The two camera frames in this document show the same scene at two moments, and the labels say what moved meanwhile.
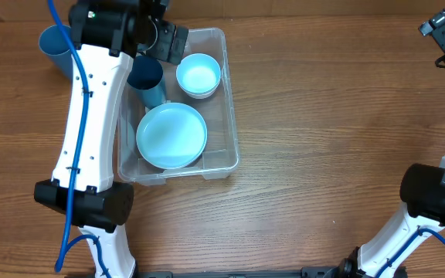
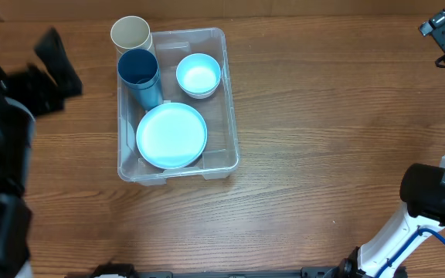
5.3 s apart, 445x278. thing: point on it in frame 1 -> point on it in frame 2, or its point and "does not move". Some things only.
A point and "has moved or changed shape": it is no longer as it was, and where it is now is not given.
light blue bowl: (198, 75) does not move
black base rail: (306, 272) does not move
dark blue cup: (52, 43) has moved or changed shape
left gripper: (158, 50) -> (35, 93)
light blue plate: (171, 136) does not move
